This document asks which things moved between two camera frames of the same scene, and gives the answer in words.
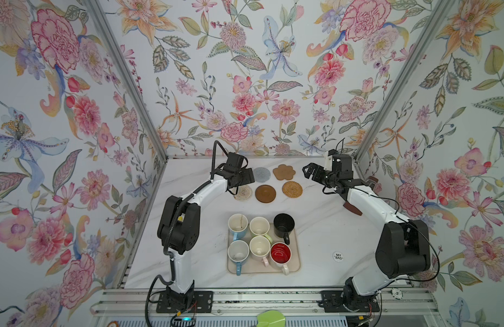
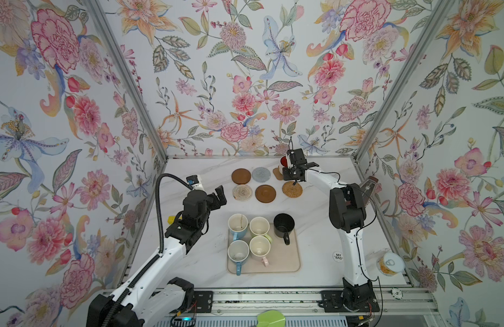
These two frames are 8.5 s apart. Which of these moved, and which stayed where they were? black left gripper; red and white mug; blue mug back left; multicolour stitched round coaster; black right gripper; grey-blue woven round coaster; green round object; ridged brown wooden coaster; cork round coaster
Moved: red and white mug; black left gripper; black right gripper
Stayed: ridged brown wooden coaster; grey-blue woven round coaster; cork round coaster; multicolour stitched round coaster; blue mug back left; green round object
